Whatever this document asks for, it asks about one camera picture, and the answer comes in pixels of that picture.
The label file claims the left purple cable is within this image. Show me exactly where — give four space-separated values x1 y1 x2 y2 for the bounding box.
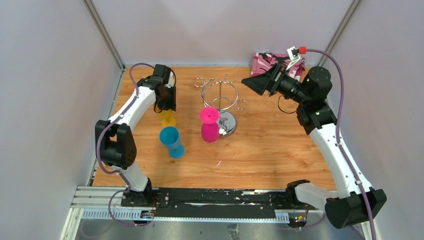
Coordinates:
95 62 157 228

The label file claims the yellow plastic wine glass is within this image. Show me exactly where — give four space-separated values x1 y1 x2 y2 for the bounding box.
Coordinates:
157 109 177 128

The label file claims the pink plastic wine glass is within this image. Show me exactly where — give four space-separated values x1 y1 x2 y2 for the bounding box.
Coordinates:
199 106 220 143

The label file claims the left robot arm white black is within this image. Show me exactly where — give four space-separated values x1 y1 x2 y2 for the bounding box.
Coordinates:
95 64 177 207

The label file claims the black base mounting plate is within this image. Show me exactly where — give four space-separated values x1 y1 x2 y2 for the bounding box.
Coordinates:
120 187 315 222

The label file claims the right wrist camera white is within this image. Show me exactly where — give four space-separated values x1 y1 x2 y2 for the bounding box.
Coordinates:
285 46 302 72

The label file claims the purple cable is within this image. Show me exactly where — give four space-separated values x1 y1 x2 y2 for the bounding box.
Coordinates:
95 62 157 228
298 46 379 240

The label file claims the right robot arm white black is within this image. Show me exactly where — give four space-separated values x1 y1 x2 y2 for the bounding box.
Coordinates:
242 63 387 229

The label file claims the blue plastic wine glass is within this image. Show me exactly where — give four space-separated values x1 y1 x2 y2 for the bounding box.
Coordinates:
159 126 185 159

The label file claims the chrome wine glass rack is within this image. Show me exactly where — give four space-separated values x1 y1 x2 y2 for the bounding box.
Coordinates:
193 73 248 138

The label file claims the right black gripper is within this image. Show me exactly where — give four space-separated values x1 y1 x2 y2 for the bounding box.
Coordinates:
241 63 310 106

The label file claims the pink camouflage cloth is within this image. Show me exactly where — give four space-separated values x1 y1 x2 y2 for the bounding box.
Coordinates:
250 52 306 80

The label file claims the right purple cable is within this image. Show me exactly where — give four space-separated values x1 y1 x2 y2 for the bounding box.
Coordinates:
298 46 379 240

